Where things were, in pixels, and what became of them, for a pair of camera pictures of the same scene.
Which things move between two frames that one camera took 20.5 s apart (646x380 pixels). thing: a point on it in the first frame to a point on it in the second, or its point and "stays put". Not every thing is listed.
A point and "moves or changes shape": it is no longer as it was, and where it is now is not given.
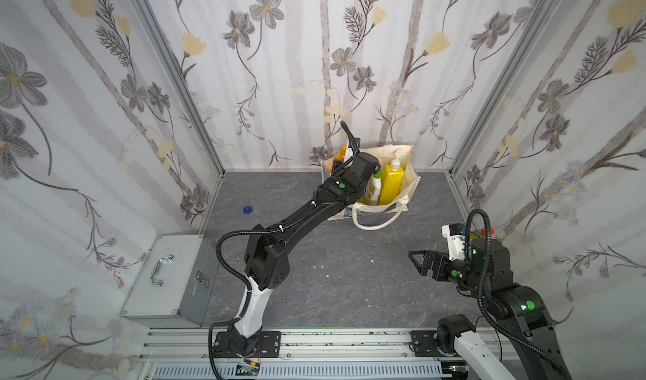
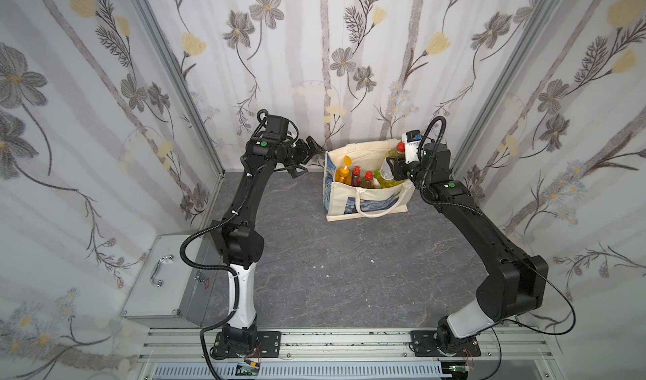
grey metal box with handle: x=177 y=283 stays put
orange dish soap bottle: x=340 y=155 moves or changes shape
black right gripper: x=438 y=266 to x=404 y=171
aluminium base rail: x=330 y=354 stays put
